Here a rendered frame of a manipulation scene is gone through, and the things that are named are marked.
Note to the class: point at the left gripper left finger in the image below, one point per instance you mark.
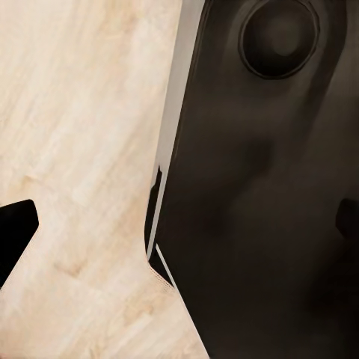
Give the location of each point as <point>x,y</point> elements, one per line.
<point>18,223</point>

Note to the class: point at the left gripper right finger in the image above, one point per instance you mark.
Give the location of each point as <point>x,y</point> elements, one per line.
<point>347,222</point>

